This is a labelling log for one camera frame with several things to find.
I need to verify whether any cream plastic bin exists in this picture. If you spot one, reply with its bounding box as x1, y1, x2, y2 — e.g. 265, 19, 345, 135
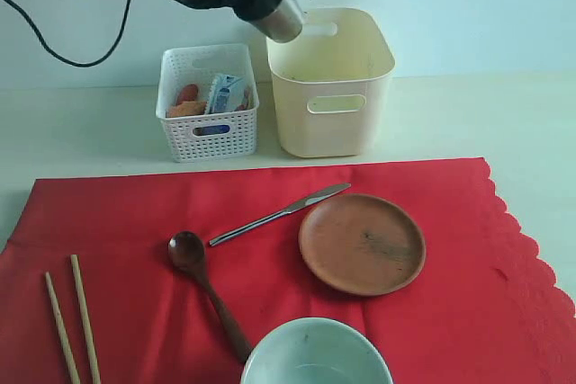
266, 8, 395, 158

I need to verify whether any orange fried chicken piece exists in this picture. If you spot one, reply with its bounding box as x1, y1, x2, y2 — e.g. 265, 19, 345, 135
166, 101, 206, 118

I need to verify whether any brown wooden plate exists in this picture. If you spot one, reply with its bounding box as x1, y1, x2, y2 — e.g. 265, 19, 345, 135
298, 193, 427, 297

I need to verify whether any stainless steel cup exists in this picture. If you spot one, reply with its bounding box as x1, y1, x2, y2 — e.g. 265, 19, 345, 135
251, 0, 305, 43

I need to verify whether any silver table knife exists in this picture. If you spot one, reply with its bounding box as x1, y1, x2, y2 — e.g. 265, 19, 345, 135
208, 183, 352, 247

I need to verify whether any pale blue ceramic bowl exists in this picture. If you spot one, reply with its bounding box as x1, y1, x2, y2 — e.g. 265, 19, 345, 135
240, 317, 393, 384

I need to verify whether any red scalloped table cloth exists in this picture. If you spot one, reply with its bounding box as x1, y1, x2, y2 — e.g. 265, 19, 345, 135
1, 158, 575, 383

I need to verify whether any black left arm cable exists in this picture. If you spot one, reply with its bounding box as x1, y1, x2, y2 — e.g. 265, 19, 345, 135
0, 0, 134, 68

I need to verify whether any red sausage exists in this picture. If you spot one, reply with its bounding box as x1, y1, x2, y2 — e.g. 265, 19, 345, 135
176, 84, 199, 104

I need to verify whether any blue white milk carton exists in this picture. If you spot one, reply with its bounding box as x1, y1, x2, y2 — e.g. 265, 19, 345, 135
205, 73, 247, 114

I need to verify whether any white woven plastic basket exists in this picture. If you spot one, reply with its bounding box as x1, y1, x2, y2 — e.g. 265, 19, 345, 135
156, 43, 259, 162

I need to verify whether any dark wooden spoon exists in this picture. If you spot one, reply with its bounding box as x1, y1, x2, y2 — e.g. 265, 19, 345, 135
167, 231, 252, 364

